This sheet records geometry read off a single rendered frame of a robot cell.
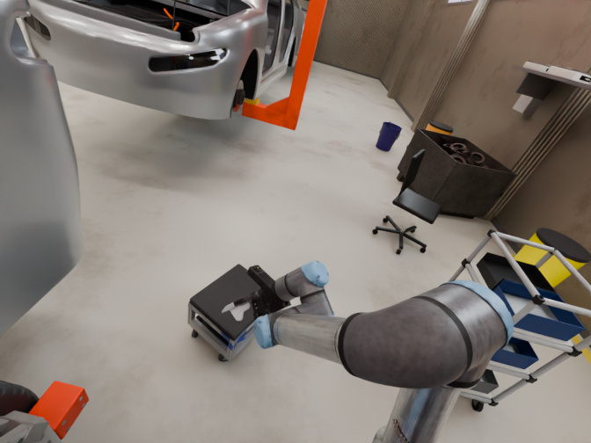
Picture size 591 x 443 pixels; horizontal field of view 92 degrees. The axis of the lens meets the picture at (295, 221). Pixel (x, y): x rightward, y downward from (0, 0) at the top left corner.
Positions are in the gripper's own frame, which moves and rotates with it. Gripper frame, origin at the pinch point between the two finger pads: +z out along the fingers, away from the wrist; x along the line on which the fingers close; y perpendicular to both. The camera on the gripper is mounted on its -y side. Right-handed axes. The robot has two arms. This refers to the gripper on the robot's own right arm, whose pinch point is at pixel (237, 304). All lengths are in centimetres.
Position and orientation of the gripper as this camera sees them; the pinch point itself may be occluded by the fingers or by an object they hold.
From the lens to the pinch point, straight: 102.4
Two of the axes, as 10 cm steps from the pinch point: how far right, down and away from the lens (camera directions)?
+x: 5.6, 0.1, 8.3
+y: 3.8, 8.9, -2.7
